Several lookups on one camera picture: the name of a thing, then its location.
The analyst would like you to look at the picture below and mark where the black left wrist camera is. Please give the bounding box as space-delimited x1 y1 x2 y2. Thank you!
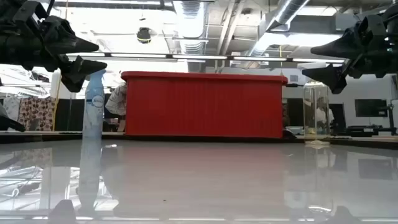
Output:
12 0 50 32

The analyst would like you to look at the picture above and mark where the ribbed silver ventilation duct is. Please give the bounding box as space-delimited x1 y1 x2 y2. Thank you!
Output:
172 0 210 56

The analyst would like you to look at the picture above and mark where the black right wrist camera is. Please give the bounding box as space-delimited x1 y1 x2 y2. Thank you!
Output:
359 14 388 43

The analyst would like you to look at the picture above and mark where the brown floral fabric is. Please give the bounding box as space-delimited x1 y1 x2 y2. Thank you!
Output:
17 96 57 132

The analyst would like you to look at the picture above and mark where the black partition panel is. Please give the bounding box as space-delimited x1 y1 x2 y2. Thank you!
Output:
55 98 85 132

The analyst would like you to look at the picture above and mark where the red plastic laundry basket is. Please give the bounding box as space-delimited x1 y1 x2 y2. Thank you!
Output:
120 70 289 139

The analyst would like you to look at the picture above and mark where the black wall monitor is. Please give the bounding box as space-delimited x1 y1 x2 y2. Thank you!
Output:
354 98 388 118

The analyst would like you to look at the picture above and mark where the black ceiling dome camera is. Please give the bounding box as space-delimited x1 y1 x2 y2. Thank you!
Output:
136 27 152 45

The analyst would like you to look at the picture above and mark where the clear spray bottle white trigger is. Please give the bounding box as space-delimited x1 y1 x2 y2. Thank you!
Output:
297 61 331 147

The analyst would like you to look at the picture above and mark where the black monitor stand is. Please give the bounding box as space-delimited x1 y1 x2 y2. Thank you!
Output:
345 104 398 137

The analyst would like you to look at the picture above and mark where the white patterned fabric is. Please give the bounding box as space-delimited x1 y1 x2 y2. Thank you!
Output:
2 96 21 123

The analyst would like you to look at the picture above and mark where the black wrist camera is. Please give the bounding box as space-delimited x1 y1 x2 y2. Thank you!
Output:
359 14 388 43
12 0 50 32

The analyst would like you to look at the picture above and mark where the smooth silver ventilation duct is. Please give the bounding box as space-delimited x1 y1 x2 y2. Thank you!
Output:
247 0 312 57

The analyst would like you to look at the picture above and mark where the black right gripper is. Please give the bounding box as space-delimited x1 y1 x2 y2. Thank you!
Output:
301 21 398 95

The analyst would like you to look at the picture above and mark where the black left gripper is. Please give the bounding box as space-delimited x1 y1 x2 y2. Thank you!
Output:
0 9 108 93

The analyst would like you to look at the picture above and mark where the long ceiling light bar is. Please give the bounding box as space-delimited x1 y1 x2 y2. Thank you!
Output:
66 52 346 63

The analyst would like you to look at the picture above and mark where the blue spray bottle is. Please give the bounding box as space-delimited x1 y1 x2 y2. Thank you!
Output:
81 68 107 140

